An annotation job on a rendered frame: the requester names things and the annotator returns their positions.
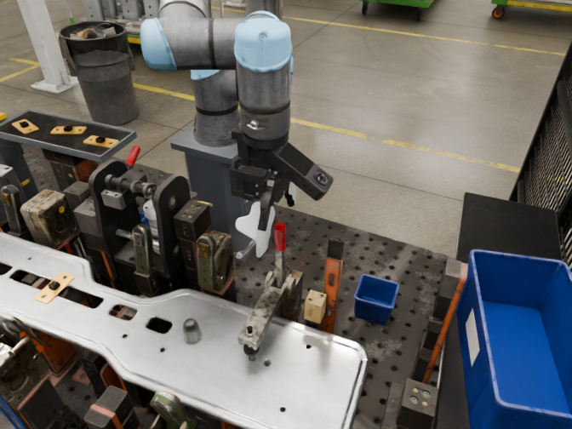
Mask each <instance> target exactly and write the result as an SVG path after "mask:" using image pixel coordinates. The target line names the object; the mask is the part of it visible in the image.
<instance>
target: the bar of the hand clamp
mask: <svg viewBox="0 0 572 429"><path fill-rule="evenodd" d="M291 278H292V274H289V275H288V276H287V278H286V280H285V281H284V283H283V286H282V288H280V289H279V288H275V285H276V284H275V280H276V271H275V272H274V274H273V275H272V278H271V280H270V281H269V283H268V284H267V286H266V288H265V290H264V292H263V293H262V295H261V297H260V298H259V300H258V302H257V304H256V305H255V308H254V310H253V311H252V312H251V314H250V316H249V318H248V320H247V322H246V324H245V325H244V326H243V329H242V330H241V332H240V334H239V336H238V337H237V339H238V344H239V345H242V344H243V343H245V344H244V346H243V351H244V353H245V354H246V355H248V356H254V355H256V354H257V353H258V352H259V350H260V343H261V341H262V339H263V337H264V336H265V334H266V331H267V330H268V328H269V326H270V324H271V322H272V320H273V318H274V316H275V314H276V312H277V309H278V308H279V307H280V305H281V303H282V301H283V298H284V296H285V295H286V293H287V286H288V283H289V280H290V279H291Z"/></svg>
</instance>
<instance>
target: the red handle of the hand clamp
mask: <svg viewBox="0 0 572 429"><path fill-rule="evenodd" d="M274 249H275V250H276V280H275V284H276V285H277V286H278V287H280V288H282V286H283V283H284V281H285V249H286V225H285V224H284V223H282V222H278V223H277V224H275V225H274Z"/></svg>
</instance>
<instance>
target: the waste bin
mask: <svg viewBox="0 0 572 429"><path fill-rule="evenodd" d="M58 36H59V43H60V50H61V55H62V57H63V59H66V63H67V65H68V69H69V72H70V74H71V77H77V80H78V82H79V85H80V88H81V90H82V93H83V97H84V99H85V102H86V105H87V107H88V109H89V114H90V116H91V118H92V120H93V122H95V123H103V124H107V125H111V126H118V125H122V124H125V123H129V122H131V121H132V120H134V119H135V118H136V117H137V115H138V108H137V103H136V98H135V93H134V85H133V79H132V76H131V72H130V71H135V66H134V59H133V55H132V52H131V50H130V49H131V48H130V44H129V40H128V33H127V29H126V28H125V27H124V26H122V25H120V24H118V23H115V22H110V21H105V20H90V21H83V22H78V23H75V24H71V25H69V26H66V27H64V28H62V29H60V30H59V33H58Z"/></svg>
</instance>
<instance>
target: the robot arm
mask: <svg viewBox="0 0 572 429"><path fill-rule="evenodd" d="M245 6H246V18H207V17H208V0H160V7H159V17H158V18H154V19H150V20H144V21H143V23H142V24H141V27H140V44H141V50H142V54H143V56H144V59H145V62H146V63H147V65H148V66H149V67H150V68H151V69H153V70H161V71H174V72H177V71H186V70H191V73H192V74H191V79H192V86H193V92H194V99H195V105H196V116H195V120H194V124H193V129H192V132H193V137H194V140H195V141H196V142H197V143H199V144H201V145H203V146H210V147H224V146H231V145H234V144H237V152H238V158H237V159H236V160H235V161H234V164H233V165H232V166H231V167H230V168H229V173H230V182H231V191H232V196H235V197H241V198H242V199H245V200H249V201H252V202H253V201H254V200H255V199H259V200H260V202H255V203H254V204H253V205H252V207H251V211H250V214H249V215H247V216H244V217H240V218H238V219H237V221H236V228H237V229H238V230H239V231H240V232H241V233H243V234H245V235H247V236H248V237H251V238H252V239H254V240H255V241H256V257H261V256H262V255H263V254H264V253H265V252H266V250H267V249H268V243H269V238H270V236H271V228H272V222H273V220H274V216H275V210H274V207H272V206H274V202H276V203H279V201H280V200H281V198H282V197H283V195H284V197H285V198H286V199H287V204H288V206H289V207H293V206H294V205H295V199H296V186H298V187H299V188H300V189H301V190H302V191H303V192H305V193H306V194H307V195H308V196H310V197H311V198H312V199H314V200H315V201H318V200H320V199H321V198H322V197H323V196H324V195H325V194H326V193H327V192H328V190H329V188H330V187H331V185H332V183H333V177H332V176H330V175H329V174H328V173H326V172H325V171H324V170H323V169H321V168H320V167H319V166H317V165H316V164H315V163H314V162H313V161H312V160H311V159H310V158H308V157H307V156H306V155H304V154H303V153H302V152H300V151H299V150H298V149H297V148H295V147H294V146H293V145H291V144H290V143H289V142H288V140H289V129H290V108H291V104H290V92H291V88H292V82H293V73H294V59H293V56H292V43H291V39H290V29H289V27H288V25H287V24H286V23H283V0H245ZM238 101H239V105H240V111H239V109H238V103H237V102H238ZM238 163H241V164H242V165H241V164H238ZM236 165H237V167H235V166H236ZM232 177H233V178H234V180H235V189H236V190H234V189H233V179H232Z"/></svg>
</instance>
